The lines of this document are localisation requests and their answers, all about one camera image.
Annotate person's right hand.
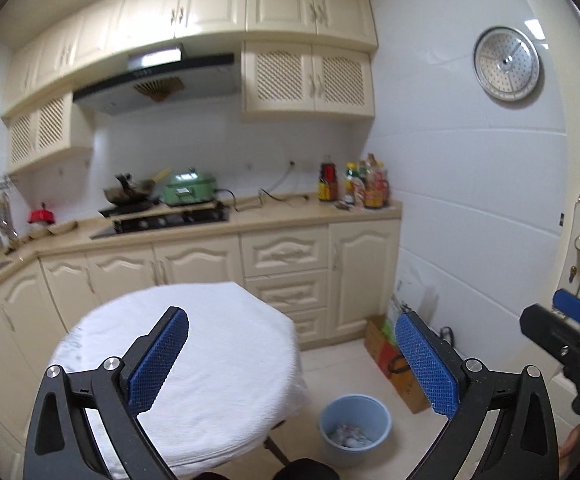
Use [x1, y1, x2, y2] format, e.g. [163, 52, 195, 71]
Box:
[558, 420, 580, 480]

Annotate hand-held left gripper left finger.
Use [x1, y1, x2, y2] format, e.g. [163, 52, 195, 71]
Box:
[22, 306, 191, 480]

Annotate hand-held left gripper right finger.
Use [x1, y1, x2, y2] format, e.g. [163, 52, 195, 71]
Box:
[394, 310, 561, 480]

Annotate cream base kitchen cabinets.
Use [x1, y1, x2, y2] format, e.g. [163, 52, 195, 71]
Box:
[0, 192, 405, 461]

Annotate brown cardboard box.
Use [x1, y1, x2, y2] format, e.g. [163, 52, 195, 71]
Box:
[364, 312, 433, 415]

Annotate cream upper wall cabinets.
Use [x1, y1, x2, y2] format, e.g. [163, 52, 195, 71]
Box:
[0, 0, 379, 117]

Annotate red kettle lid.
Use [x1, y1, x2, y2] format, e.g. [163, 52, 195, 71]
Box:
[27, 202, 57, 226]

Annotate lattice door wall cabinet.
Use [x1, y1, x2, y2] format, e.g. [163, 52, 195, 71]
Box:
[1, 92, 94, 174]
[242, 42, 376, 121]

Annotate dark sauce bottle red label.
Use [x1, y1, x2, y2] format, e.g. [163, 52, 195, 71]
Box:
[318, 154, 339, 204]

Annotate yellow capped sauce bottle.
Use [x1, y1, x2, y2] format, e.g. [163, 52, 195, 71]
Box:
[344, 162, 366, 206]

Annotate blue plastic bin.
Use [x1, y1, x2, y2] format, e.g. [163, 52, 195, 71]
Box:
[318, 394, 392, 469]

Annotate black gas stove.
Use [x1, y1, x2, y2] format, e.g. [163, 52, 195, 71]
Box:
[89, 207, 231, 240]

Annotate heap of wrappers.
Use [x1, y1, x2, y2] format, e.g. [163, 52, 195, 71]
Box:
[330, 422, 377, 449]

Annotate black range hood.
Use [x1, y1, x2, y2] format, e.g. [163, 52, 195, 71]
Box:
[72, 42, 239, 117]

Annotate green electric cooker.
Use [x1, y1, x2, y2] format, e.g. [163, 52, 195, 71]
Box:
[162, 168, 220, 207]

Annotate white flat carton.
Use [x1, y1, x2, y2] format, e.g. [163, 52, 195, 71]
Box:
[389, 259, 439, 322]

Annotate black power cable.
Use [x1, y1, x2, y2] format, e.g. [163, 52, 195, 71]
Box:
[217, 187, 311, 212]

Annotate person's black trouser leg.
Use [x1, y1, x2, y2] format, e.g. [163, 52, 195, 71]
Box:
[197, 459, 341, 480]

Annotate white wall hose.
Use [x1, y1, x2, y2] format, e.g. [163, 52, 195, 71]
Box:
[279, 161, 297, 192]

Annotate round metal steamer plate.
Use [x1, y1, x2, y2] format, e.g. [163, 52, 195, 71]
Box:
[472, 25, 541, 104]

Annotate large cream carved drawer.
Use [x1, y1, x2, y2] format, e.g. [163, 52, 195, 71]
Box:
[239, 227, 330, 279]

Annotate cluster of condiment jars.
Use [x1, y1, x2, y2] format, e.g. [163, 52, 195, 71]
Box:
[357, 153, 391, 210]

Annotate dark wok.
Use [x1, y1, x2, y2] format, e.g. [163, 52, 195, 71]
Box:
[102, 167, 173, 207]

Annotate white tablecloth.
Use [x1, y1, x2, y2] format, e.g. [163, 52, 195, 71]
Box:
[49, 280, 311, 479]

